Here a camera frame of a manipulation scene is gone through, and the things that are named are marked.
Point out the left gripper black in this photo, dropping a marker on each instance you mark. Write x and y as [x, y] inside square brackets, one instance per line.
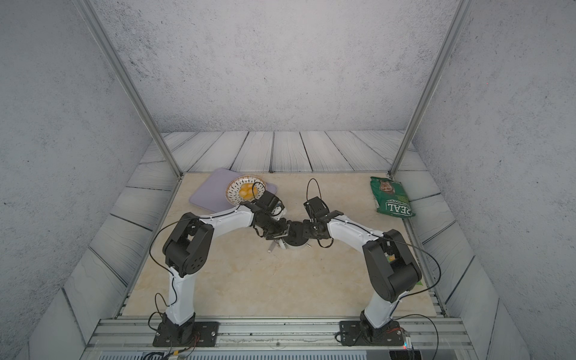
[282, 231]

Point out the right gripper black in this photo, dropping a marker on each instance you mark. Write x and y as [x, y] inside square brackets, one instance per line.
[306, 223]

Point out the black round alarm clock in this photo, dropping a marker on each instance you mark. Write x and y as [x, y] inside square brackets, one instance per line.
[295, 236]

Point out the small screwdriver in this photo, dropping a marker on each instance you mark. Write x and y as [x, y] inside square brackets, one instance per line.
[272, 246]

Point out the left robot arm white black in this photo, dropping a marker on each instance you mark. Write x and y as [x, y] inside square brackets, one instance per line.
[187, 248]

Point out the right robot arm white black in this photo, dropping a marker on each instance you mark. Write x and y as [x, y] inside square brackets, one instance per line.
[392, 269]

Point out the yellow fruit in bowl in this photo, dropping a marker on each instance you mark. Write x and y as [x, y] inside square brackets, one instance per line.
[248, 191]

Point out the patterned bowl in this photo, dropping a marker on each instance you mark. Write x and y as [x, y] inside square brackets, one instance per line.
[233, 188]

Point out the purple mat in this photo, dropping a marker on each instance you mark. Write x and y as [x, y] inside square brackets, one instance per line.
[212, 194]

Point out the green snack bag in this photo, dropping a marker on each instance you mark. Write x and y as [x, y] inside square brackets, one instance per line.
[391, 198]

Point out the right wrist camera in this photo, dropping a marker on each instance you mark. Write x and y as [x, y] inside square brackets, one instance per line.
[316, 208]

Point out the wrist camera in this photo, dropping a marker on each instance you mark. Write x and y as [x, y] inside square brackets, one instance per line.
[316, 208]
[270, 203]

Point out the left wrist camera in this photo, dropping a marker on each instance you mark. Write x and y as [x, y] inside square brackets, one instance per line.
[270, 203]

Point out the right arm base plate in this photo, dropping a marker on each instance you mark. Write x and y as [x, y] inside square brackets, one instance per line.
[361, 333]

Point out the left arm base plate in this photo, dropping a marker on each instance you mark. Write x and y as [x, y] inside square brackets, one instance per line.
[192, 334]

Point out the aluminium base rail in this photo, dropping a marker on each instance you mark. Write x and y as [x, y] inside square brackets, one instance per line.
[131, 337]

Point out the aluminium corner post right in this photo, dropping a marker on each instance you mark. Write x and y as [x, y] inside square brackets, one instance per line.
[442, 59]

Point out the aluminium corner post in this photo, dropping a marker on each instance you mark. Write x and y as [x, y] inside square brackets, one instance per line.
[98, 32]
[442, 59]

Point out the aluminium corner post left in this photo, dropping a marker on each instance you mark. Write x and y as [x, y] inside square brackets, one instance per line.
[98, 32]

